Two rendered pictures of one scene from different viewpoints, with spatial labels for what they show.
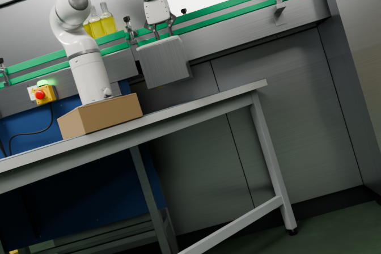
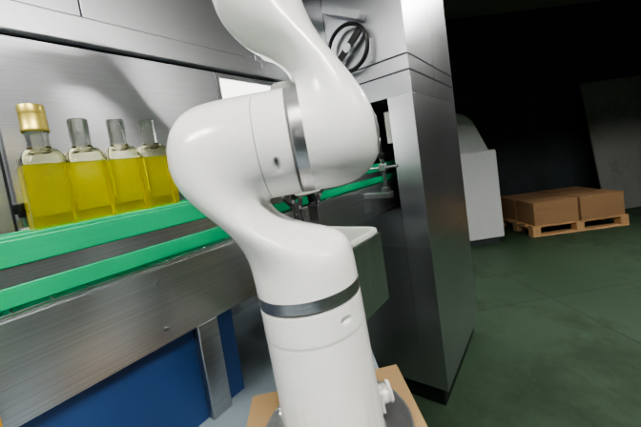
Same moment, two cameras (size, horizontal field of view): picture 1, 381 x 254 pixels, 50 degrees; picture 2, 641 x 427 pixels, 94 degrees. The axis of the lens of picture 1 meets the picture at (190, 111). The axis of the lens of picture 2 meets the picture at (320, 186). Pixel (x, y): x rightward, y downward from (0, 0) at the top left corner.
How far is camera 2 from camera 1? 1.50 m
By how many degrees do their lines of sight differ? 57
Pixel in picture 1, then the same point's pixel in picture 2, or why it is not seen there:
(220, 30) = (327, 212)
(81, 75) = (355, 365)
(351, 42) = (430, 239)
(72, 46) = (338, 265)
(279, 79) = not seen: hidden behind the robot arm
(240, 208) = not seen: outside the picture
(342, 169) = not seen: hidden behind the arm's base
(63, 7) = (360, 133)
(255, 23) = (352, 207)
